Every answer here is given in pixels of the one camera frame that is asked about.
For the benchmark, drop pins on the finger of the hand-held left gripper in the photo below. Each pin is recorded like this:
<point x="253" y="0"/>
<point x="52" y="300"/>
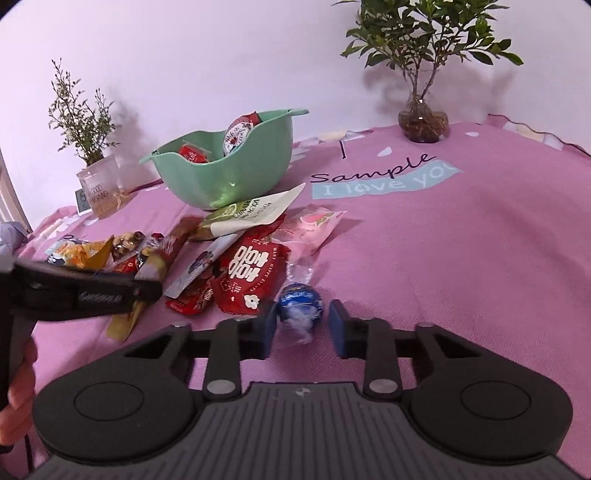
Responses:
<point x="147" y="290"/>

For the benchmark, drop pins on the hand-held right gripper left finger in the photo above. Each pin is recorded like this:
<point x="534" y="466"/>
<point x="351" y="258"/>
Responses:
<point x="268" y="332"/>

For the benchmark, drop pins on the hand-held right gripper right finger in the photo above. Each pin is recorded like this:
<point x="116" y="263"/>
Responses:
<point x="339" y="330"/>

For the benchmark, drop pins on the blue foil chocolate ball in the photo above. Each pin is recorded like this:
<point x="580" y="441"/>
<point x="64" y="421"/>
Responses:
<point x="300" y="300"/>

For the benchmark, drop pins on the red packet with white letters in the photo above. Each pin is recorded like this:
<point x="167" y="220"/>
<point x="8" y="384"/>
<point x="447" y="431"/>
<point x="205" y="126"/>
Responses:
<point x="249" y="277"/>

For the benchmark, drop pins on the small red snack packet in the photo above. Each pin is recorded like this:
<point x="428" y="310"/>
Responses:
<point x="194" y="153"/>

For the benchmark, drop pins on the green plastic bowl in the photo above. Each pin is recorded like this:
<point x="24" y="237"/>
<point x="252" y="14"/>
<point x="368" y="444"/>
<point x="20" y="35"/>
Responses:
<point x="240" y="175"/>

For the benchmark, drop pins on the red white snack packet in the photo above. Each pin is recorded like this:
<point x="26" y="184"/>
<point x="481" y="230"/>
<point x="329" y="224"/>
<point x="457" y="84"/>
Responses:
<point x="238" y="136"/>

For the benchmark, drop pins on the person's left hand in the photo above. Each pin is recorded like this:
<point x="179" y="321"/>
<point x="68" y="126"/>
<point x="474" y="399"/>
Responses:
<point x="21" y="401"/>

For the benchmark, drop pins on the yellow snack packet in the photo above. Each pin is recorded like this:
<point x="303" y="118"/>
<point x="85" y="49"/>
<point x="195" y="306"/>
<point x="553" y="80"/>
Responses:
<point x="122" y="325"/>

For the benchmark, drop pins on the yellow chip bag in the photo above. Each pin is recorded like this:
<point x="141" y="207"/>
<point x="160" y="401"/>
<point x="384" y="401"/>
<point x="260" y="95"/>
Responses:
<point x="78" y="251"/>

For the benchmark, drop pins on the nut snack packet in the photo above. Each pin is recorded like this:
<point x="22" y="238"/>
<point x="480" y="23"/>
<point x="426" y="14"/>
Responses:
<point x="127" y="242"/>

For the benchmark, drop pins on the white purple printed packet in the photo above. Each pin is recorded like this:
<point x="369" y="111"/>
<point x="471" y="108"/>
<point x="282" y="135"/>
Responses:
<point x="198" y="265"/>

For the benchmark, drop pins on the brown long snack packet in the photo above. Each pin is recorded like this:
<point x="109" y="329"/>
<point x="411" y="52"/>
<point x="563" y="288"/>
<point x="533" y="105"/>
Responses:
<point x="178" y="240"/>

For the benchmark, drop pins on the light blue cloth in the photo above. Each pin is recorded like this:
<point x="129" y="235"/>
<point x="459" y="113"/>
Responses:
<point x="9" y="240"/>

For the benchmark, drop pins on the small white digital clock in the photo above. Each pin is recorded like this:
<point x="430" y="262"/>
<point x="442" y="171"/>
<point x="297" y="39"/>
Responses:
<point x="82" y="201"/>

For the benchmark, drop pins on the pink patterned curtain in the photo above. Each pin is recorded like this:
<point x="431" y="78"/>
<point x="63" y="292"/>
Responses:
<point x="14" y="198"/>

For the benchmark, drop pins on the pink snack packet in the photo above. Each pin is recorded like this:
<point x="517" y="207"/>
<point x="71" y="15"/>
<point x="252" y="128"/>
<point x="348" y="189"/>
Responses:
<point x="309" y="226"/>

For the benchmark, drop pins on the thin plant in frosted cup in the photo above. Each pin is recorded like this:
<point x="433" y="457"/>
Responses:
<point x="99" y="189"/>

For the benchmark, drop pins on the white green snack packet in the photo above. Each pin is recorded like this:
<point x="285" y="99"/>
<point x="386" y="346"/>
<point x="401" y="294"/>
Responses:
<point x="249" y="210"/>

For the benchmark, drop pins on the pink printed cloth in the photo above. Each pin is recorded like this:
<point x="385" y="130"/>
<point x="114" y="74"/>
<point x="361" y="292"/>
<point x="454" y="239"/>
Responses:
<point x="461" y="254"/>

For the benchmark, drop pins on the leafy plant in glass vase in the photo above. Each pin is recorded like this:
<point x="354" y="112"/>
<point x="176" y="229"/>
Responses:
<point x="422" y="122"/>

